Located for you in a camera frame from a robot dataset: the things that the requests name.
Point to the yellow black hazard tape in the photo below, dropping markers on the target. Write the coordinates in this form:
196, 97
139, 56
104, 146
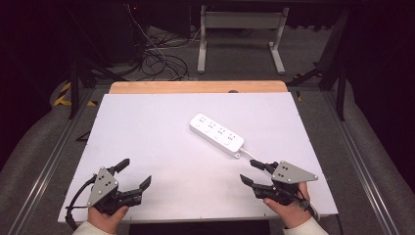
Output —
63, 98

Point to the white power strip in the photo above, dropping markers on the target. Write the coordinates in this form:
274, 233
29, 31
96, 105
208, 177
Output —
217, 134

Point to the black box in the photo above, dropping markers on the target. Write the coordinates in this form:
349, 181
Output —
199, 228

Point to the person's right hand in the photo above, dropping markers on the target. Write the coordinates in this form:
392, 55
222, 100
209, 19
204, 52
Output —
293, 213

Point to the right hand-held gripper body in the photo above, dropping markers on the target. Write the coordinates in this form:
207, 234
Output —
288, 173

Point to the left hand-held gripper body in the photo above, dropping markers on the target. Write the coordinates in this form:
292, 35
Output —
103, 186

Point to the aluminium floor rail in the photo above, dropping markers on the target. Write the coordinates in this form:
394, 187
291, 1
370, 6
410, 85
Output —
49, 166
355, 156

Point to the person's left hand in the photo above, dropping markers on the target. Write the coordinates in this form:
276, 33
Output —
104, 221

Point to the white metal desk frame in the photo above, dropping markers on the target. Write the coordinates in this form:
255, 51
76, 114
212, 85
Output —
241, 20

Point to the black metal stand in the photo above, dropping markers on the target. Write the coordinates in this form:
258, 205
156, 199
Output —
341, 81
74, 84

